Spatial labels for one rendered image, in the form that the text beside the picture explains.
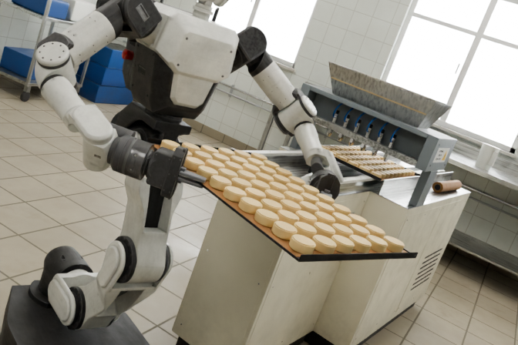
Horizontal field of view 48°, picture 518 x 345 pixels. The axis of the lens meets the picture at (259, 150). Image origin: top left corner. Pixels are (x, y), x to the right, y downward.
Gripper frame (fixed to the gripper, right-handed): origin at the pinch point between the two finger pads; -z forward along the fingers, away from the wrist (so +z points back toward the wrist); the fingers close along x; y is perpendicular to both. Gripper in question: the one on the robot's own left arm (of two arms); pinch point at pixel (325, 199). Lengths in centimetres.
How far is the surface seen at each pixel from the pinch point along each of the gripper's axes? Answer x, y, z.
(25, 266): -99, -105, 88
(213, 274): -59, -23, 60
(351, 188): -14, 20, 90
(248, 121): -65, -50, 473
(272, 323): -72, 6, 64
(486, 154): 0, 152, 329
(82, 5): -2, -233, 400
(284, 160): -13, -11, 94
